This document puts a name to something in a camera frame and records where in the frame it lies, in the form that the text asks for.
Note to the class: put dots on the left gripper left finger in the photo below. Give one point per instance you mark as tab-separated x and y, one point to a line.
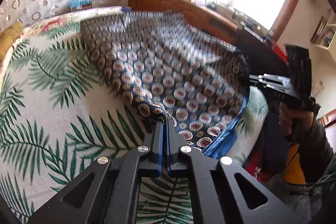
157	149

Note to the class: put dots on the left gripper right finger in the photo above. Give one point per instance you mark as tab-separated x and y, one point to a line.
176	160

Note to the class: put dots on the navy patterned silk shirt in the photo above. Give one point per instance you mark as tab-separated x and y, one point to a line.
168	69

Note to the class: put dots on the person's right forearm sleeve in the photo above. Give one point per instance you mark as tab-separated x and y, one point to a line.
316	156

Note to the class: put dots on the person's right hand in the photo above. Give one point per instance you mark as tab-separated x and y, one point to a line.
295	124

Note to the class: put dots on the palm leaf bed sheet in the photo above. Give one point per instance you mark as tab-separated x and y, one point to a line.
57	116

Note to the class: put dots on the long wooden sideboard cabinet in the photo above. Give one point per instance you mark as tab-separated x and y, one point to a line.
199	17

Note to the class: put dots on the small box with blue cloth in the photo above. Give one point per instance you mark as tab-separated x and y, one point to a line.
78	5

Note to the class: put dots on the mustard patterned folded cloth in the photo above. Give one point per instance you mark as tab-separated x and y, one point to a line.
8	37

